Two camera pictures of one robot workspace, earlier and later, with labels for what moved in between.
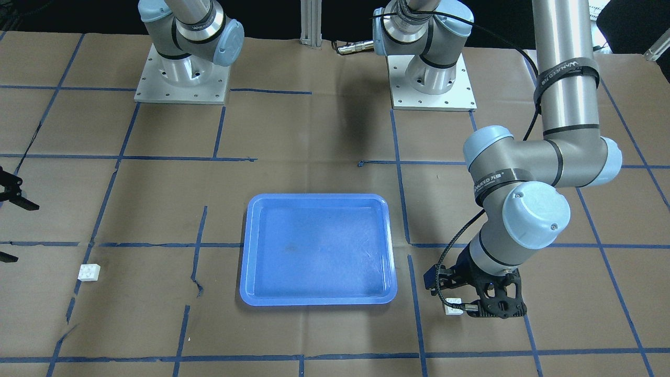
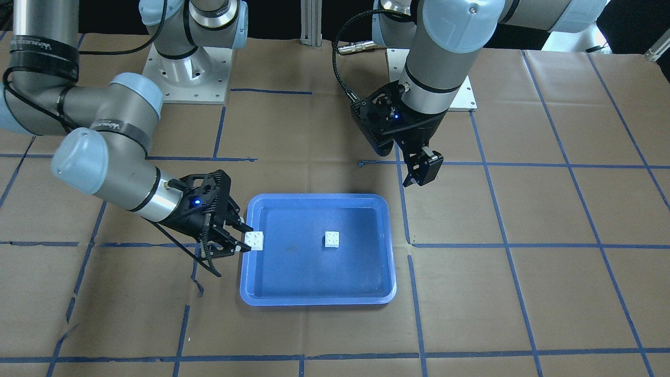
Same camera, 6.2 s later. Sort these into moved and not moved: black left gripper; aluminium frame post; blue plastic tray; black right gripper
Moved: black left gripper; black right gripper
Not moved: blue plastic tray; aluminium frame post
